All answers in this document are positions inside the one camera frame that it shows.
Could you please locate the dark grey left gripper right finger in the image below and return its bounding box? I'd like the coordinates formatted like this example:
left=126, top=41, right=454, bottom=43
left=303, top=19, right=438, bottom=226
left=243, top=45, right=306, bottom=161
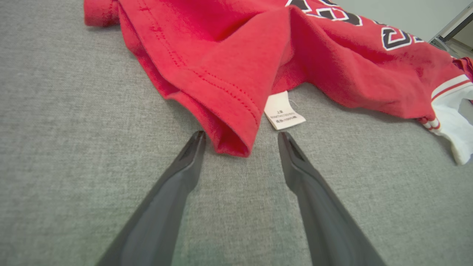
left=278, top=131, right=387, bottom=266

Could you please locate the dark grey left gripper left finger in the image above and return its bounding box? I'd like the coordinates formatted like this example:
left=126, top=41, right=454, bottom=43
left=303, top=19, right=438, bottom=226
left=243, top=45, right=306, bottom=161
left=95, top=130, right=207, bottom=266

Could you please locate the red jersey with white sleeves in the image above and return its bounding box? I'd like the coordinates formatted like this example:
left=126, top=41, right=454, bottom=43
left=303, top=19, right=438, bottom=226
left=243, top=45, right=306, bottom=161
left=84, top=0, right=473, bottom=166

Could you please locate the grey fabric sofa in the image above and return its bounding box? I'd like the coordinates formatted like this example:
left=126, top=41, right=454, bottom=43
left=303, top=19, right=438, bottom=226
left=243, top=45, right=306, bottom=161
left=0, top=0, right=473, bottom=266

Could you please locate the grey metal frame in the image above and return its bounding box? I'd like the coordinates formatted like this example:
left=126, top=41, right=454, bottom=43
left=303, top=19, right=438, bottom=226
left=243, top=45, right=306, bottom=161
left=429, top=3, right=473, bottom=58

